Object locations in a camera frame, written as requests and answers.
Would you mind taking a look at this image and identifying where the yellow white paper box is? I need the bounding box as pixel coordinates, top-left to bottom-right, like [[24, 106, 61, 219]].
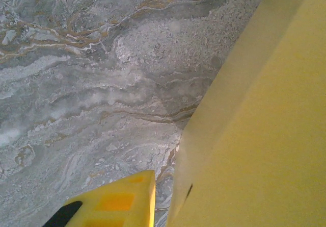
[[167, 0, 326, 227]]

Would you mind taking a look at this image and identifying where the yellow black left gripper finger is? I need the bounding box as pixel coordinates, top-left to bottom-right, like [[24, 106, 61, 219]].
[[42, 170, 156, 227]]

